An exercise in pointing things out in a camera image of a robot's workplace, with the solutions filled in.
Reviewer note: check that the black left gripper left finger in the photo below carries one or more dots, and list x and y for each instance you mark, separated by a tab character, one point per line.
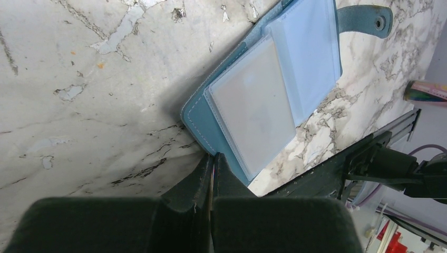
177	221

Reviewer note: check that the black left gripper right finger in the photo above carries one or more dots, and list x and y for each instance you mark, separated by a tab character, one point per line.
243	222

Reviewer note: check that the blue leather card holder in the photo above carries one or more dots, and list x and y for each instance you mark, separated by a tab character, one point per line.
249	107

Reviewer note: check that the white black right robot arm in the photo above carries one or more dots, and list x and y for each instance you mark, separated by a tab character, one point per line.
400	171

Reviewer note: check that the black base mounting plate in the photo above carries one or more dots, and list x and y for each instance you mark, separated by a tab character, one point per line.
328	178

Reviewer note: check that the pink capped iridescent bottle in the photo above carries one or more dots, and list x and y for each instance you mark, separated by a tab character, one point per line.
427	93

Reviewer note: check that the aluminium frame rail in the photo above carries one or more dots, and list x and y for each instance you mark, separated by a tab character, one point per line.
401	128

